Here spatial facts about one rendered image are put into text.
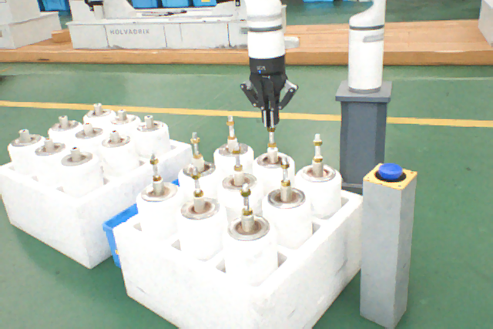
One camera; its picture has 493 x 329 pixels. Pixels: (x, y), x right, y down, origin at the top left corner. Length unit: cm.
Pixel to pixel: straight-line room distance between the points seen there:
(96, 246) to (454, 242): 87
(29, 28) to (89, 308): 318
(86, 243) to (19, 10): 301
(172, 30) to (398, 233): 250
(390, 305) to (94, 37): 290
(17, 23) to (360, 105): 311
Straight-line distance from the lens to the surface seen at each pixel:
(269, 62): 92
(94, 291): 117
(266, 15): 91
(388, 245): 88
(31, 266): 132
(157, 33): 320
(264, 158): 105
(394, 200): 83
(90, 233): 119
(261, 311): 79
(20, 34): 400
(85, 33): 351
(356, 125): 134
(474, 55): 277
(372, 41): 128
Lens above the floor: 71
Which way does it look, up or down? 24 degrees down
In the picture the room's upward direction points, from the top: 5 degrees counter-clockwise
